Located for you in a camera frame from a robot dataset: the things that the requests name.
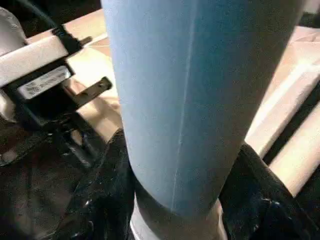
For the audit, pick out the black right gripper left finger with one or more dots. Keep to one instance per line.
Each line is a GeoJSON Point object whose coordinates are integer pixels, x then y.
{"type": "Point", "coordinates": [100, 200]}

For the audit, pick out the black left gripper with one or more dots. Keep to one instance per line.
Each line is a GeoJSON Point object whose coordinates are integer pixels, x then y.
{"type": "Point", "coordinates": [47, 112]}

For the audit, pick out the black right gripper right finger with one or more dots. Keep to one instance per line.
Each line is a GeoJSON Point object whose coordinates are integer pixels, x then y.
{"type": "Point", "coordinates": [265, 210]}

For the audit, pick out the white plastic table leg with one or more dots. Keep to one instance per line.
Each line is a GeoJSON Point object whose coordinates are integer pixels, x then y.
{"type": "Point", "coordinates": [200, 100]}

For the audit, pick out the white plastic table top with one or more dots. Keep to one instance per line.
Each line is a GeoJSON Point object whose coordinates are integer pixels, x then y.
{"type": "Point", "coordinates": [295, 85]}

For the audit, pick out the black work surface mat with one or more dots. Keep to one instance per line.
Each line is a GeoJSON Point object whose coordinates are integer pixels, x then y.
{"type": "Point", "coordinates": [25, 200]}

